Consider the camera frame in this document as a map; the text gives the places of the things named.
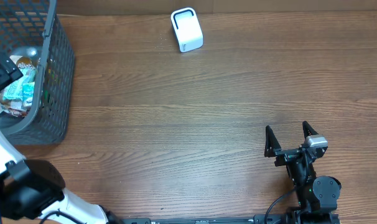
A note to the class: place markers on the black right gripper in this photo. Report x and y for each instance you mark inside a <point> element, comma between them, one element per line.
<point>285,155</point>

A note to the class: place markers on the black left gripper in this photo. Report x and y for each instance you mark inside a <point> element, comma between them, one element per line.
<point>4,76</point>

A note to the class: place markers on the small teal tissue pack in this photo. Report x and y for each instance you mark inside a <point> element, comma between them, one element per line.
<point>27,94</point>

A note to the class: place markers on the clear bottle silver cap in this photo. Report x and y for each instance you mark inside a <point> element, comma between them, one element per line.
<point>32,52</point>

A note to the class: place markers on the colourful snack packet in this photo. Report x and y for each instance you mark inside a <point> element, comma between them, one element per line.
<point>14,109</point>

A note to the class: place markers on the brown white snack bag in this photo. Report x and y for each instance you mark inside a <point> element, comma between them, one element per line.
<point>24,64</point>

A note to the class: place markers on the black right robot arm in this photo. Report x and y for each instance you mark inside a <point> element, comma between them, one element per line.
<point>316,195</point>

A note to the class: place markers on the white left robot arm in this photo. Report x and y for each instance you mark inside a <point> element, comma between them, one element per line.
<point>34,188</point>

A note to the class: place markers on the white barcode scanner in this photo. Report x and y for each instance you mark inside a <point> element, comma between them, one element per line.
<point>187,29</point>

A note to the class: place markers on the grey plastic shopping basket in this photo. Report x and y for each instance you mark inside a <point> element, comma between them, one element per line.
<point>25,24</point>

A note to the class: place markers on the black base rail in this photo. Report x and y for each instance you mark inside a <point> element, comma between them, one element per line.
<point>257,219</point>

